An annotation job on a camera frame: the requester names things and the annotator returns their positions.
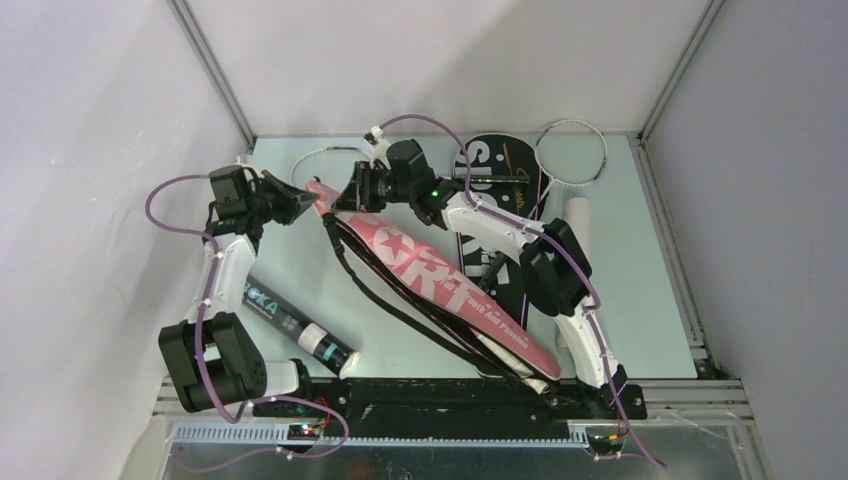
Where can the white shuttlecock tube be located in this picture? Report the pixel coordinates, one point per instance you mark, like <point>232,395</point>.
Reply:
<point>578,215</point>

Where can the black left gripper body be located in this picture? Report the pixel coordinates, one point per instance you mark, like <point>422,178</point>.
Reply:
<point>276,203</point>

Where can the pink racket cover bag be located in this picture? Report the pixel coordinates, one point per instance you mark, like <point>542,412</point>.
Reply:
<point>455,307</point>

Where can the black shuttlecock tube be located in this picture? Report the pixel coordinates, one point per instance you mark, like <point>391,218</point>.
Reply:
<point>329,350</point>

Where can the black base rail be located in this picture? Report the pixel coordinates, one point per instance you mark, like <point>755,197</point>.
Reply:
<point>470,409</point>

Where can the black racket cover bag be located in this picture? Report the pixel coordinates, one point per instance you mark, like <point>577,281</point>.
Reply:
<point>500,153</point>

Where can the white black racket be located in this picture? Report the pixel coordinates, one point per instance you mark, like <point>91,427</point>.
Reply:
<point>570,153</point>

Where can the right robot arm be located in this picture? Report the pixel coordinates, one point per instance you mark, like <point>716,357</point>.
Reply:
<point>553,262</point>

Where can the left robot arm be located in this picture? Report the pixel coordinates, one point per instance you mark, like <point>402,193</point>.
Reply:
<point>212,360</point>

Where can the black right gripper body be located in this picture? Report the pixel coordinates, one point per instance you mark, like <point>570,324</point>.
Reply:
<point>374,188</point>

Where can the white racket under pink racket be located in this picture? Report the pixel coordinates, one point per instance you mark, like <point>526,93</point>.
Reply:
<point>333,165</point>

